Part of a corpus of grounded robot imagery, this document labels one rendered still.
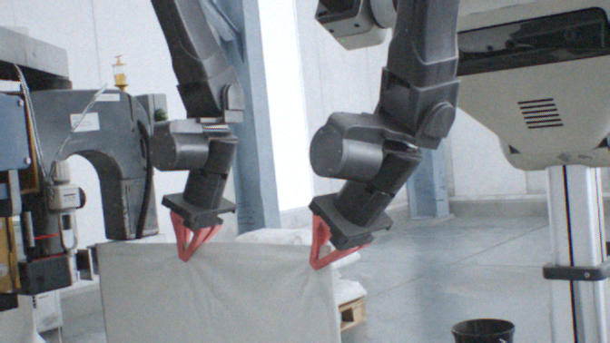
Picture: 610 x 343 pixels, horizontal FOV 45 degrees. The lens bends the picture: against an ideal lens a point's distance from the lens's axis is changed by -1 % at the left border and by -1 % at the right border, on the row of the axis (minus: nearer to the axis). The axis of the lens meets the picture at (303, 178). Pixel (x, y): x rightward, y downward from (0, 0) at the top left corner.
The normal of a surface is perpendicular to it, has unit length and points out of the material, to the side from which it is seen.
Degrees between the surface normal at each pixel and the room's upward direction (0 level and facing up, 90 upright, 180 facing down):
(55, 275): 90
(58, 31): 90
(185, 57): 111
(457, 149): 90
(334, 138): 79
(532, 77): 130
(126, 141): 90
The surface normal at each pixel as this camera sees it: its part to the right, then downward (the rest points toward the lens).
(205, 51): 0.65, -0.21
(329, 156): -0.78, -0.09
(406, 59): -0.86, 0.26
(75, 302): 0.77, -0.04
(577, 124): -0.42, 0.72
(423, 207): -0.62, 0.11
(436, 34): 0.47, 0.37
